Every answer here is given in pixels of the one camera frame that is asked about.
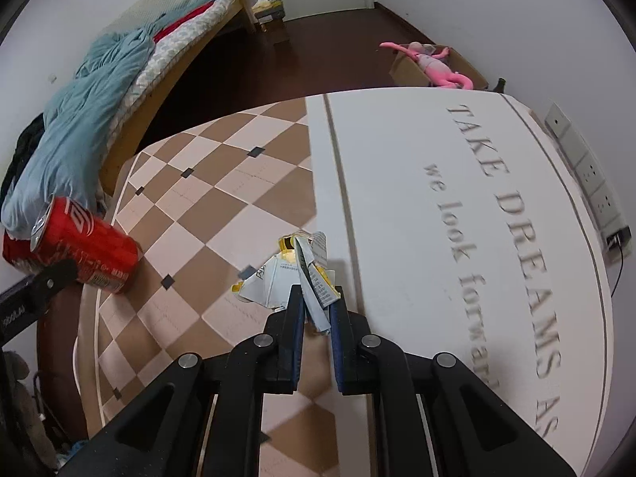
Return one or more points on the blue cloth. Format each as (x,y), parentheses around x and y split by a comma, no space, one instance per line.
(69,452)

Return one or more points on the pink plush toy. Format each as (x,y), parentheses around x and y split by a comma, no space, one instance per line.
(437,67)

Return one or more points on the wooden bed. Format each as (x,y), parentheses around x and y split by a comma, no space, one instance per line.
(149,114)

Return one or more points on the small cardboard box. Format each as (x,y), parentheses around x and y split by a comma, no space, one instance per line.
(276,32)

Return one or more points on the open cardboard box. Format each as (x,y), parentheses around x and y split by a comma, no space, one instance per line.
(405,72)

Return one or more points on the white power strip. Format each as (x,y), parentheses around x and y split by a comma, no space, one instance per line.
(586,169)

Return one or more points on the black charger plug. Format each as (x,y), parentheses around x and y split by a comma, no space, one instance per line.
(616,238)

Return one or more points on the dark bottle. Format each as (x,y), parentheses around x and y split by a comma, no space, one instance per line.
(498,85)

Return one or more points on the patterned bed sheet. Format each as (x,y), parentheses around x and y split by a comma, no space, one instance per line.
(149,67)

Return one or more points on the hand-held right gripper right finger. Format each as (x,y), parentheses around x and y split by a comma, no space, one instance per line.
(337,348)

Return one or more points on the red soda can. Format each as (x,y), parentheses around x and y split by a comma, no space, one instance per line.
(94,243)

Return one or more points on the black clothing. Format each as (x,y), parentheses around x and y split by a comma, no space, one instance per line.
(22,149)

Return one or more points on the checkered printed table cover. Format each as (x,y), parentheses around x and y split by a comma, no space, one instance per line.
(397,184)

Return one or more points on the torn white yellow wrapper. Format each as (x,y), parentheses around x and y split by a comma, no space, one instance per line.
(271,283)

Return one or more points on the light blue duvet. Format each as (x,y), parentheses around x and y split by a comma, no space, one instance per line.
(64,144)

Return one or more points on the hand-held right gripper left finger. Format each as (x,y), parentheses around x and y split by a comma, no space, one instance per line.
(298,348)

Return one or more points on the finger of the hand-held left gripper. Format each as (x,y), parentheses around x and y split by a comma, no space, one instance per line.
(44,285)

